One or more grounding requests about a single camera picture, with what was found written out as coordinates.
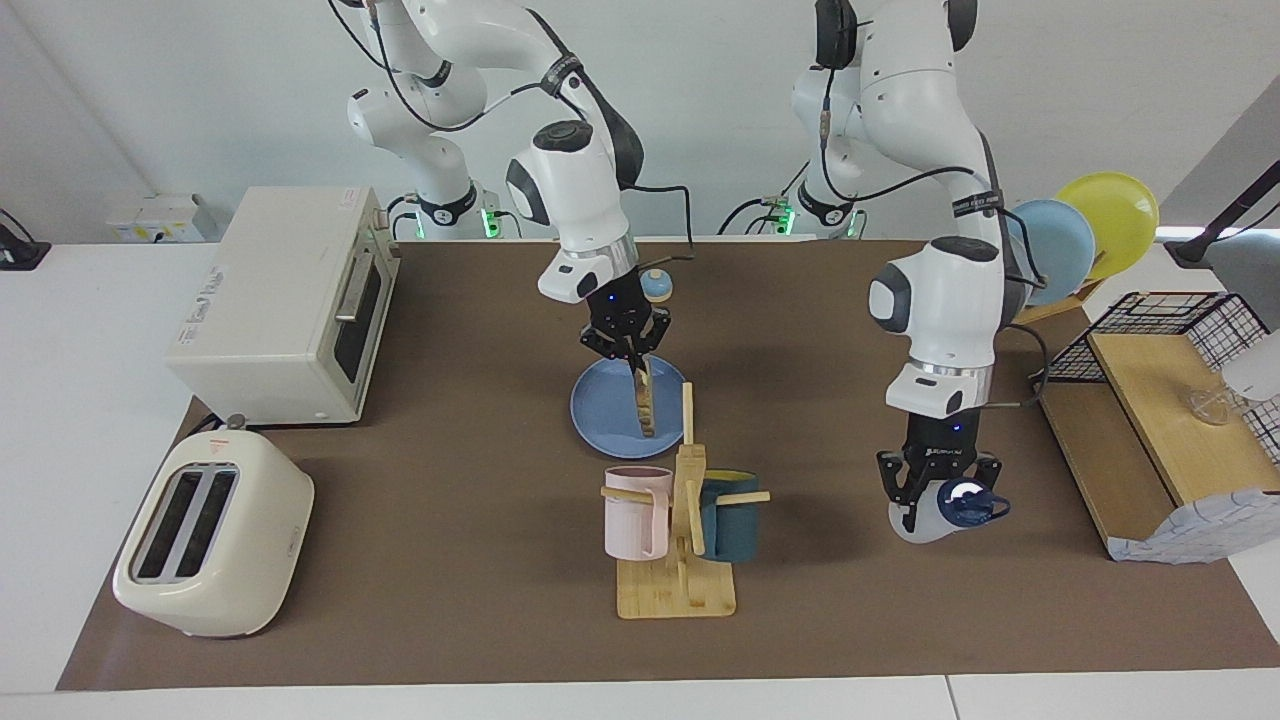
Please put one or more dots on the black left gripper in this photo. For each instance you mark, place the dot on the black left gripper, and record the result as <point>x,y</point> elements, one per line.
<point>940,445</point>

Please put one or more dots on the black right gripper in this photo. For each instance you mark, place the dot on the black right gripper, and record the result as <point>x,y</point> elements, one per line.
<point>622,310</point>

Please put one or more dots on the white bottle with blue cap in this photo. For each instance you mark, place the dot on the white bottle with blue cap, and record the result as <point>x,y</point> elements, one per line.
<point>925,522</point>

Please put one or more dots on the bread slice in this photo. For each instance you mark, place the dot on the bread slice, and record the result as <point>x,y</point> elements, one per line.
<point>646,405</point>

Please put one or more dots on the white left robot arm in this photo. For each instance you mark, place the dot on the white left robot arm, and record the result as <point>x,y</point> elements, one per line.
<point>940,300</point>

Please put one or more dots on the blue round plate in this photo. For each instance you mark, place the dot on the blue round plate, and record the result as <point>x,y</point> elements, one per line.
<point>600,410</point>

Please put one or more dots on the wooden plate rack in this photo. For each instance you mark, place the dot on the wooden plate rack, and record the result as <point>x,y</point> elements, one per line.
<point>1062,300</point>

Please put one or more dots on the light blue plate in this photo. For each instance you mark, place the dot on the light blue plate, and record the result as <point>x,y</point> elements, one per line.
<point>1060,250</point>

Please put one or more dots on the yellow plate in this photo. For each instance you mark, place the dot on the yellow plate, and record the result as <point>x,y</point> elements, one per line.
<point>1125,225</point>

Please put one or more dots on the blue call bell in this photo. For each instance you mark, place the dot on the blue call bell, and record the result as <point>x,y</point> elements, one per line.
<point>660,290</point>

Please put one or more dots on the pink mug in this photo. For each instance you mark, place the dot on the pink mug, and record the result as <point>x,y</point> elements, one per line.
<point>630,520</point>

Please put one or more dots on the dark teal mug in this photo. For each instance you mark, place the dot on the dark teal mug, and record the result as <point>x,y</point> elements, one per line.
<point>735,525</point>

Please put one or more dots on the brown table mat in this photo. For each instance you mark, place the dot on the brown table mat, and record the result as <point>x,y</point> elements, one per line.
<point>450,500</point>

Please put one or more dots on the wooden mug tree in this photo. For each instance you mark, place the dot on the wooden mug tree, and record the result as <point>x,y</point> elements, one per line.
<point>675,595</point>

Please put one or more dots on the white blue checked cloth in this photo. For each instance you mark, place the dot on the white blue checked cloth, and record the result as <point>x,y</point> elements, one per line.
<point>1200,530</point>

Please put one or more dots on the clear glass cup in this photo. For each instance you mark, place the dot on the clear glass cup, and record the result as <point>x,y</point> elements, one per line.
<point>1208,407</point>

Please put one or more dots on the white cylindrical object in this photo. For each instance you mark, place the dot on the white cylindrical object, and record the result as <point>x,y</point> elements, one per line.
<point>1258,370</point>

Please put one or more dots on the white toaster oven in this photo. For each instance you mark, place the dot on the white toaster oven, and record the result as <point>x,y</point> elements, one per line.
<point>270,320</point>

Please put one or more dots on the cream two-slot toaster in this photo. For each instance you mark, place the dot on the cream two-slot toaster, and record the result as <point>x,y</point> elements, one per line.
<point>245,540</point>

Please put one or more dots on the white power box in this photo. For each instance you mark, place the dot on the white power box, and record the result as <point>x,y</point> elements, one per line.
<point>160,220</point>

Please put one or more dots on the black device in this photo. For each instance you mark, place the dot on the black device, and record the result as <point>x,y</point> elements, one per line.
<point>15,250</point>

